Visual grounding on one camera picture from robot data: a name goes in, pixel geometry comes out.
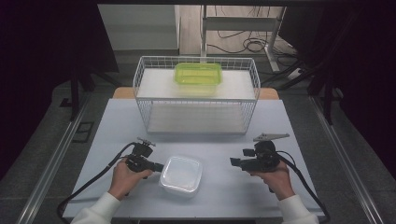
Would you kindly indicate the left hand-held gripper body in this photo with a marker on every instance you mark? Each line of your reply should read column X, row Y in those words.
column 140, row 160

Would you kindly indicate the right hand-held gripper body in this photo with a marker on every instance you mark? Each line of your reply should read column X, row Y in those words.
column 266, row 157

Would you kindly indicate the clear plastic container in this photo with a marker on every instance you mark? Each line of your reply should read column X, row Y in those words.
column 182, row 174

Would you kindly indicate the green lidded plastic container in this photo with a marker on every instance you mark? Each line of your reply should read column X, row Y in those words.
column 197, row 74

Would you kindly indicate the person's left hand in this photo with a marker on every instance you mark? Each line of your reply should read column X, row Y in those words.
column 124, row 180

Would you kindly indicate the person's right hand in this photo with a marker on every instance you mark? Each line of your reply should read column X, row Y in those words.
column 278, row 182

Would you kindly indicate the black stand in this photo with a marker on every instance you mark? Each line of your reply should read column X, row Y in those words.
column 74, row 93
column 327, row 102

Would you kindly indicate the white power strip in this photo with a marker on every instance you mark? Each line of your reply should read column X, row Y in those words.
column 294, row 74

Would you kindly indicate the dark curtain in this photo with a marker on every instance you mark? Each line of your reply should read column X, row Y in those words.
column 358, row 62
column 40, row 62

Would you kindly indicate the white cabinet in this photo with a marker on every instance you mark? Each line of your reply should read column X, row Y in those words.
column 140, row 28

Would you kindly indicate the metal floor rail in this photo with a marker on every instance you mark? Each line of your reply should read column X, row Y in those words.
column 345, row 161
column 49, row 169

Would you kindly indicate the white desk frame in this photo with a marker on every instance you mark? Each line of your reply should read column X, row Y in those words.
column 239, row 24

